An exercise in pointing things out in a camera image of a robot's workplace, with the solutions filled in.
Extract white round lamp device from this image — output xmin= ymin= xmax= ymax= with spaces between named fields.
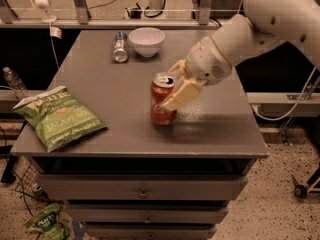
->
xmin=34 ymin=0 xmax=57 ymax=23

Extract grey drawer cabinet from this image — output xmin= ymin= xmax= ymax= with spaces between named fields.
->
xmin=12 ymin=30 xmax=267 ymax=240

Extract silver blue can lying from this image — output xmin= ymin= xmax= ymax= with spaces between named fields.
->
xmin=112 ymin=32 xmax=128 ymax=63

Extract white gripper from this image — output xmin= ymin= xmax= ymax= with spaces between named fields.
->
xmin=161 ymin=37 xmax=232 ymax=111

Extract red coke can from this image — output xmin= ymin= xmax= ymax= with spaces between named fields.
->
xmin=150 ymin=72 xmax=176 ymax=126

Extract green jalapeno chip bag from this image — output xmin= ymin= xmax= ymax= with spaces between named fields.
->
xmin=14 ymin=86 xmax=106 ymax=152

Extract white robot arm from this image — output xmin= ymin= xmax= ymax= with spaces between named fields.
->
xmin=160 ymin=0 xmax=320 ymax=111

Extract black caster wheel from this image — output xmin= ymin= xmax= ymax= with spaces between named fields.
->
xmin=291 ymin=176 xmax=307 ymax=199

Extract green snack bag on floor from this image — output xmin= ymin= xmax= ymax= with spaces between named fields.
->
xmin=25 ymin=203 xmax=69 ymax=240

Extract white bowl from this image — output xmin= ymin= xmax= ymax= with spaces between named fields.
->
xmin=128 ymin=27 xmax=166 ymax=58

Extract white cable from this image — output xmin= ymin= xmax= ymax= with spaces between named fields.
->
xmin=251 ymin=66 xmax=318 ymax=122

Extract clear plastic water bottle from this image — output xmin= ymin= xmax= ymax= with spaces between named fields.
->
xmin=3 ymin=67 xmax=29 ymax=99

